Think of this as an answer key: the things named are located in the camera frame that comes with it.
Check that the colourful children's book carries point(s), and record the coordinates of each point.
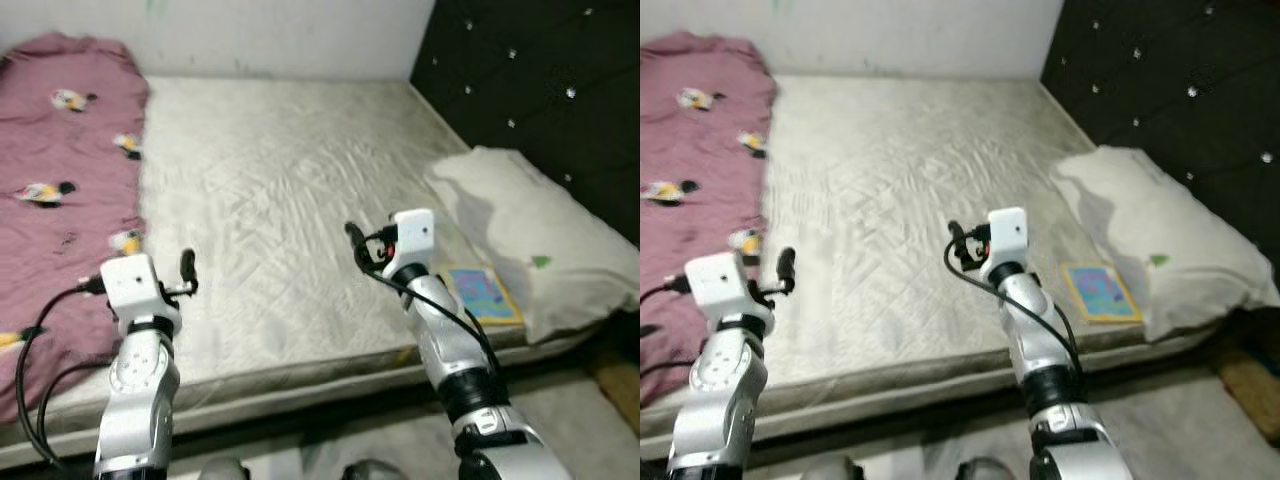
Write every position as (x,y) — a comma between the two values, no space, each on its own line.
(480,295)
(1100,292)

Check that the white pillow with green leaf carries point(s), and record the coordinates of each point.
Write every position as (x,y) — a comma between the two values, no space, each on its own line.
(1170,225)
(540,230)

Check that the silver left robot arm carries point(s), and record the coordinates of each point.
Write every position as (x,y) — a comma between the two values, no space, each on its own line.
(140,400)
(720,400)

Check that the white quilted mattress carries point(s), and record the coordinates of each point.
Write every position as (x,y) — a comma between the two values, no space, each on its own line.
(900,180)
(280,180)

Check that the dark bed base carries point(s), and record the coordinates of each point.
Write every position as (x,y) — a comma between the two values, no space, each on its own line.
(350,400)
(960,400)

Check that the pink cartoon print blanket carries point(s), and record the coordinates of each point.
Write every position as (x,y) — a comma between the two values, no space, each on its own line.
(690,140)
(60,150)

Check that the brown floor mat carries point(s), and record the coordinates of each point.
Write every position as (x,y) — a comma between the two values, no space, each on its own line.
(1250,390)
(620,385)

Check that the grey left robot leg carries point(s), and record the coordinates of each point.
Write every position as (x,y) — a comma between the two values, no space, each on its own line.
(224,470)
(830,469)

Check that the grey robot leg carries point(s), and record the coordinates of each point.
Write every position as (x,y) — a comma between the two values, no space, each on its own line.
(830,469)
(375,471)
(982,470)
(224,470)

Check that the grey right robot leg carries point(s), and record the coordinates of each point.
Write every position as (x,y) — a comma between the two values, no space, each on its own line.
(982,470)
(375,471)

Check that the black tufted headboard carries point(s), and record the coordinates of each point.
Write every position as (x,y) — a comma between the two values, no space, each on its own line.
(1190,60)
(560,60)

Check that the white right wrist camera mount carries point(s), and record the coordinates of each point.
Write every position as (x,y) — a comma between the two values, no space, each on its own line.
(1010,235)
(413,237)

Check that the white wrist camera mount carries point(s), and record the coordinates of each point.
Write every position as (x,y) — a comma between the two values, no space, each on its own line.
(135,285)
(1010,235)
(413,237)
(722,285)

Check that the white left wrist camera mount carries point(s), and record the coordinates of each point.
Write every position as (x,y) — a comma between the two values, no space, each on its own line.
(722,285)
(135,285)

